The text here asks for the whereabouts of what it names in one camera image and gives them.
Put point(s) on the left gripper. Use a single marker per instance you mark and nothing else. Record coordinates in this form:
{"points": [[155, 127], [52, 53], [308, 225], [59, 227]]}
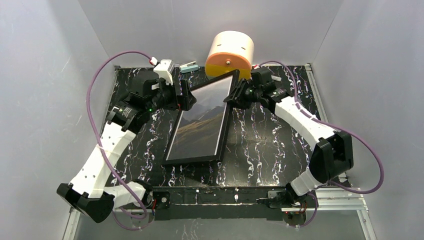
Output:
{"points": [[180, 94]]}

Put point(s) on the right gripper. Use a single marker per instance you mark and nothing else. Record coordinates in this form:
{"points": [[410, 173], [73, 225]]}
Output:
{"points": [[241, 94]]}

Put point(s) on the landscape photo print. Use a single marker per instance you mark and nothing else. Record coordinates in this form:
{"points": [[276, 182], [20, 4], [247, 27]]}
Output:
{"points": [[198, 126]]}

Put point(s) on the wooden picture frame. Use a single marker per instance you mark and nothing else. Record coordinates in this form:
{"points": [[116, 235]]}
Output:
{"points": [[225, 132]]}

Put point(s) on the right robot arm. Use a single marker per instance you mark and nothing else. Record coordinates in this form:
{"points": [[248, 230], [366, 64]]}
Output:
{"points": [[332, 150]]}

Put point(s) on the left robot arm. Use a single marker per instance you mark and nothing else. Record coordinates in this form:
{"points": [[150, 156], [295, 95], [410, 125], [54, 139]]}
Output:
{"points": [[97, 190]]}

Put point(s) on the teal white stapler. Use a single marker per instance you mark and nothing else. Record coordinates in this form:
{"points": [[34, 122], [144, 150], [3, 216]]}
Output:
{"points": [[188, 67]]}

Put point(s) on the orange capped grey marker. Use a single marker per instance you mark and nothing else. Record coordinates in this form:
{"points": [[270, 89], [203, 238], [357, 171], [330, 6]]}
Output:
{"points": [[276, 78]]}

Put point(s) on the round pastel drawer box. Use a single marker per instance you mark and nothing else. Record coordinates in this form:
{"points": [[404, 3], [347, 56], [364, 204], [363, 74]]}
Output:
{"points": [[230, 50]]}

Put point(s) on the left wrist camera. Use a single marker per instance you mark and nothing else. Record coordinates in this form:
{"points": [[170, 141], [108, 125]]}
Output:
{"points": [[164, 69]]}

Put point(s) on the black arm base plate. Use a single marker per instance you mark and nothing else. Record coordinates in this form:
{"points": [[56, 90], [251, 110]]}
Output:
{"points": [[218, 203]]}

